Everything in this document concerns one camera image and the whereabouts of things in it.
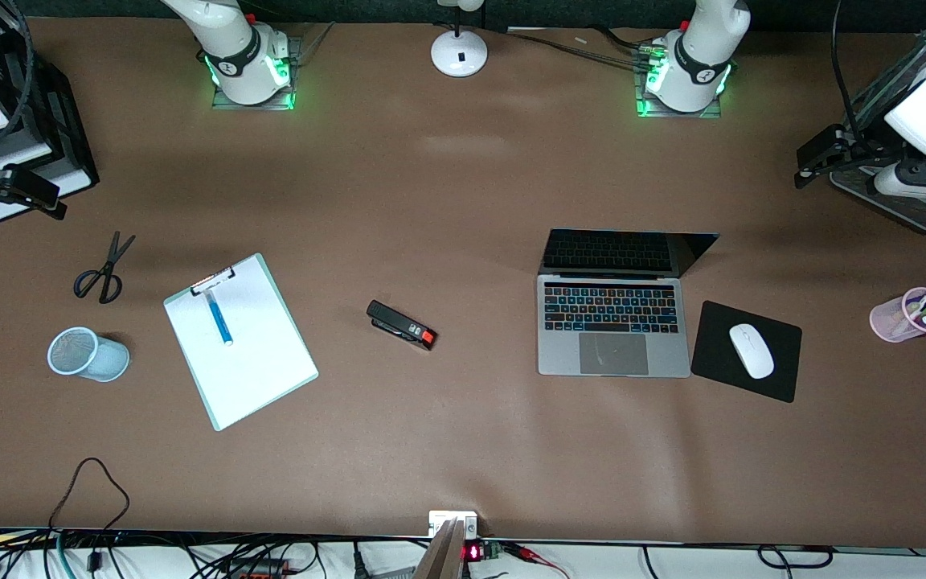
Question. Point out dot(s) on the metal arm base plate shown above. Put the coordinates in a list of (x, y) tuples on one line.
[(676, 114), (296, 56)]

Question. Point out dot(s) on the teal clipboard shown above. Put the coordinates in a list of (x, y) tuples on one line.
[(210, 410)]

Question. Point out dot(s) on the black scissors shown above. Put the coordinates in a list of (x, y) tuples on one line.
[(108, 265)]

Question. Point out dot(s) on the white camera bracket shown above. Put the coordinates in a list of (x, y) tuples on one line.
[(440, 519)]

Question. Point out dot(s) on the white round-base stand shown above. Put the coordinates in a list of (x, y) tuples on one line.
[(459, 55)]

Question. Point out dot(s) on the circuit board with red display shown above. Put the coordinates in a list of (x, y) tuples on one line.
[(483, 552)]

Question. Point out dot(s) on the silver laptop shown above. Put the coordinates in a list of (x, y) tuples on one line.
[(612, 330)]

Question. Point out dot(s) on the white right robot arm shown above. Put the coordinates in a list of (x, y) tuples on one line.
[(238, 48)]

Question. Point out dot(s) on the black mouse pad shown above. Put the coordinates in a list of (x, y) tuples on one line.
[(712, 362)]

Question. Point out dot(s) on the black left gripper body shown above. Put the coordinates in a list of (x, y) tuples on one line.
[(862, 141)]

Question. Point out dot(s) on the white computer mouse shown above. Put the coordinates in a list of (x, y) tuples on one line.
[(751, 351)]

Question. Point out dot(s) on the pink mesh pen cup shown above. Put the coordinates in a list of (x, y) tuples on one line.
[(889, 320)]

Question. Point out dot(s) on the blue marker with white cap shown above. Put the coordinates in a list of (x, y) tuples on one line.
[(220, 322)]

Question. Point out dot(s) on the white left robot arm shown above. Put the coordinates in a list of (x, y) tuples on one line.
[(700, 56)]

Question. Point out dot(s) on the black stacked letter tray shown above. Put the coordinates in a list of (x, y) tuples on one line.
[(61, 121)]

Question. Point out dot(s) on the light blue mesh pen cup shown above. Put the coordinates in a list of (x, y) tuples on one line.
[(101, 359)]

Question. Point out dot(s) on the white paper sheet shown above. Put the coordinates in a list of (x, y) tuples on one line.
[(258, 362)]

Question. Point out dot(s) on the black stapler with red tip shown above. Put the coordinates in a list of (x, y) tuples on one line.
[(399, 323)]

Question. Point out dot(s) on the grey aluminium profile bar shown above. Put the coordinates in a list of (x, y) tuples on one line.
[(440, 555)]

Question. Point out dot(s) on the grey mesh letter tray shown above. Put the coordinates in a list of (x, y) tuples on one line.
[(905, 211)]

